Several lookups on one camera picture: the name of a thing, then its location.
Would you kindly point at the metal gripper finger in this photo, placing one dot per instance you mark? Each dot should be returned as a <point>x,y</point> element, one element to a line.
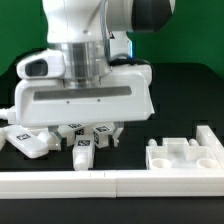
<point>118,128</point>
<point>54,130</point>

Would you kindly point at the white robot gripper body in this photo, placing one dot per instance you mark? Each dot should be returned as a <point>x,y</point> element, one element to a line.
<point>122,95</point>

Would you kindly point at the white chair seat block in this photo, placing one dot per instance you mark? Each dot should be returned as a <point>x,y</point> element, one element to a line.
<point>179,153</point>

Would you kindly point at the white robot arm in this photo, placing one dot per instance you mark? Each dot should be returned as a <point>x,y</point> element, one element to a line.
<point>76,79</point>

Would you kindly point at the long white chair side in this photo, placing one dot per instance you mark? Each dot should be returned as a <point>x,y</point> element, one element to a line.
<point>35,146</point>

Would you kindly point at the white cube with hole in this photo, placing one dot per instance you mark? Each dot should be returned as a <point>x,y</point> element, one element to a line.
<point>101,133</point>

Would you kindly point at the white piece at left edge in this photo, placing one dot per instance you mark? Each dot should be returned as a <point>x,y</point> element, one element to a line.
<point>2,138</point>

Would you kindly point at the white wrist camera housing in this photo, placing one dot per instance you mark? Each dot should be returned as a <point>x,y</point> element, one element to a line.
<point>45,65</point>

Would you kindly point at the white U-shaped border frame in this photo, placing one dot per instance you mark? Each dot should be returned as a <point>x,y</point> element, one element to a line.
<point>121,183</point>

